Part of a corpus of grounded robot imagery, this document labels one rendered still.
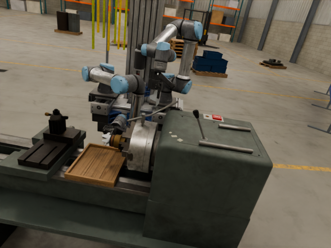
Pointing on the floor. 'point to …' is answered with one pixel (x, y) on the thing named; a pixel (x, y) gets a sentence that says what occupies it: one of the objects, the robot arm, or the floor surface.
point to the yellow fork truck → (203, 28)
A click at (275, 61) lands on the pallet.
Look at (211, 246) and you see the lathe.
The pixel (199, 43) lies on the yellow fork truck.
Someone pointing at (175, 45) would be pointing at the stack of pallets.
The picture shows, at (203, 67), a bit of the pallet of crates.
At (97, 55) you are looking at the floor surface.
